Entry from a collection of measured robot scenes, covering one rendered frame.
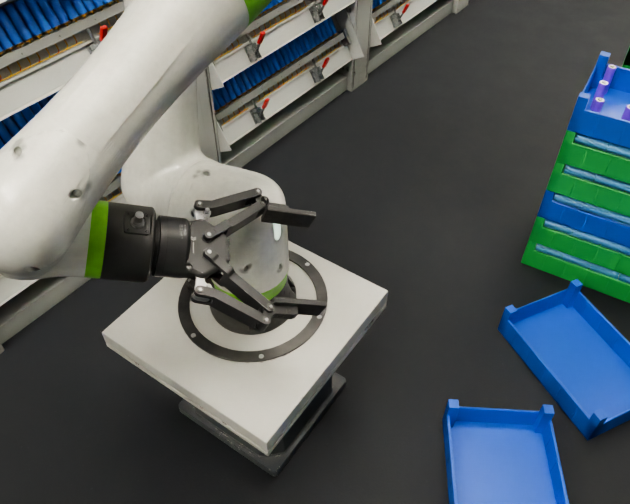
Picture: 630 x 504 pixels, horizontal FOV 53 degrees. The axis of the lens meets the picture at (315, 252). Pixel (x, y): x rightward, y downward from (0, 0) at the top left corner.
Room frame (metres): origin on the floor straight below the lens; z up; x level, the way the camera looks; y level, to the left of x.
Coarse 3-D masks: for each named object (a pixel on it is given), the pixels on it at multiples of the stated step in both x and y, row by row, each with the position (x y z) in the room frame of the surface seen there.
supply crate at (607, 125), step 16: (608, 64) 1.23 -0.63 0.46; (592, 80) 1.23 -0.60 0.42; (624, 80) 1.21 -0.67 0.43; (592, 96) 1.19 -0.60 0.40; (608, 96) 1.19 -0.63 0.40; (624, 96) 1.19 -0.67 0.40; (576, 112) 1.07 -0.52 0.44; (592, 112) 1.05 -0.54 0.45; (608, 112) 1.13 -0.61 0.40; (576, 128) 1.06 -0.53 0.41; (592, 128) 1.05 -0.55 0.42; (608, 128) 1.03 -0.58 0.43; (624, 128) 1.02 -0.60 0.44; (624, 144) 1.02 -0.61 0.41
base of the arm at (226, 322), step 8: (192, 280) 0.72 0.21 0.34; (208, 280) 0.70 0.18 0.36; (288, 280) 0.71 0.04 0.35; (192, 288) 0.70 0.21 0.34; (288, 288) 0.68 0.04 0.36; (280, 296) 0.66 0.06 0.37; (288, 296) 0.67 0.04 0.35; (216, 312) 0.65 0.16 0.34; (216, 320) 0.64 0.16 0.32; (224, 320) 0.63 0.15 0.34; (232, 320) 0.63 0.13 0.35; (272, 320) 0.63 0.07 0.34; (280, 320) 0.64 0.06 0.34; (232, 328) 0.62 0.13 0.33; (240, 328) 0.62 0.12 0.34; (248, 328) 0.62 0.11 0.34; (272, 328) 0.63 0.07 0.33
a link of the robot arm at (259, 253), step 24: (192, 168) 0.74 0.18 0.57; (216, 168) 0.74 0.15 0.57; (240, 168) 0.75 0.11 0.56; (192, 192) 0.69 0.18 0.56; (216, 192) 0.69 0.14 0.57; (264, 192) 0.69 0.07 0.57; (192, 216) 0.66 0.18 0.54; (216, 216) 0.65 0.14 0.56; (240, 240) 0.63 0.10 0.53; (264, 240) 0.64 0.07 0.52; (240, 264) 0.63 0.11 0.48; (264, 264) 0.63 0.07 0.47; (288, 264) 0.68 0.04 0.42; (216, 288) 0.66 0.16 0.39; (264, 288) 0.63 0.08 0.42
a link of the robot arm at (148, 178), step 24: (192, 96) 0.80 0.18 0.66; (168, 120) 0.76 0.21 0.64; (192, 120) 0.79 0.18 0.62; (144, 144) 0.75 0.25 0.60; (168, 144) 0.75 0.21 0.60; (192, 144) 0.78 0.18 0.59; (144, 168) 0.74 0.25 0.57; (168, 168) 0.74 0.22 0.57; (144, 192) 0.72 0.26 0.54; (168, 192) 0.71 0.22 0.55
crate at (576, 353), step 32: (576, 288) 0.92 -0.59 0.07; (512, 320) 0.86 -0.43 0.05; (544, 320) 0.89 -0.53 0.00; (576, 320) 0.89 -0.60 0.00; (544, 352) 0.80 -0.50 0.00; (576, 352) 0.80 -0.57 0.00; (608, 352) 0.80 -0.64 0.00; (544, 384) 0.72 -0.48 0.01; (576, 384) 0.72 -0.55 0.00; (608, 384) 0.72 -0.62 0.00; (576, 416) 0.63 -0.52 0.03; (608, 416) 0.65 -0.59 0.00
